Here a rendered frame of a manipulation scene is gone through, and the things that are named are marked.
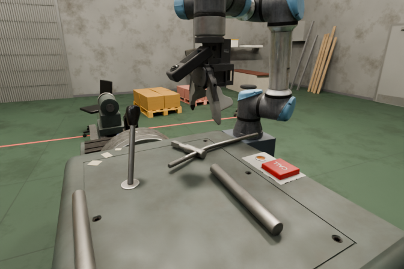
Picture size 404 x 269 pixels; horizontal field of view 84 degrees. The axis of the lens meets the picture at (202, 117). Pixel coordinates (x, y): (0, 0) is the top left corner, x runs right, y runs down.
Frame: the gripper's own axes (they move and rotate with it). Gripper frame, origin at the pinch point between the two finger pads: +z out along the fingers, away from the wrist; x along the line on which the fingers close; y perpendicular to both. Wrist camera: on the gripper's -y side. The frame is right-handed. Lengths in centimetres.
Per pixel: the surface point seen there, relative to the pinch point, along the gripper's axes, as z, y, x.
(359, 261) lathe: 9.2, 2.7, -39.9
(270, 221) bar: 7.2, -4.2, -30.8
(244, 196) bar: 7.2, -4.1, -24.1
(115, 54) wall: 4, 73, 769
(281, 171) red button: 8.1, 9.2, -20.0
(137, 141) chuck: 11.5, -13.5, 19.4
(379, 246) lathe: 9.2, 7.7, -39.8
